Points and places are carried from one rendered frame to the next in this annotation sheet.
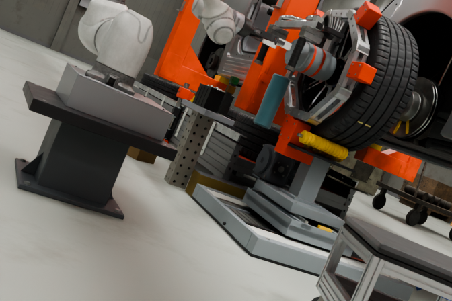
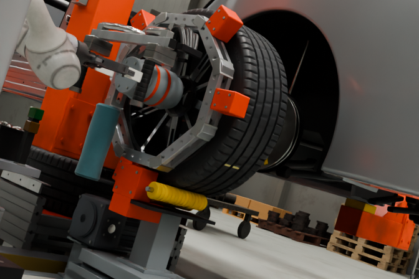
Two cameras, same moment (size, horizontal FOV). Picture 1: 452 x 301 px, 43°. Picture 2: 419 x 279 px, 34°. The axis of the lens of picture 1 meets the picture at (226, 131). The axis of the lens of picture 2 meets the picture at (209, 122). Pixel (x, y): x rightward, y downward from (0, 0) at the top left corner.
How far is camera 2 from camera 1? 0.62 m
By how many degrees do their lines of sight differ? 23
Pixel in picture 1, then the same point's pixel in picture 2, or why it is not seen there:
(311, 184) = (161, 248)
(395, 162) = not seen: hidden behind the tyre
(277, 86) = (106, 121)
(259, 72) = (66, 98)
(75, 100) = not seen: outside the picture
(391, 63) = (260, 86)
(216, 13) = (53, 45)
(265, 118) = (93, 167)
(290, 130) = (132, 182)
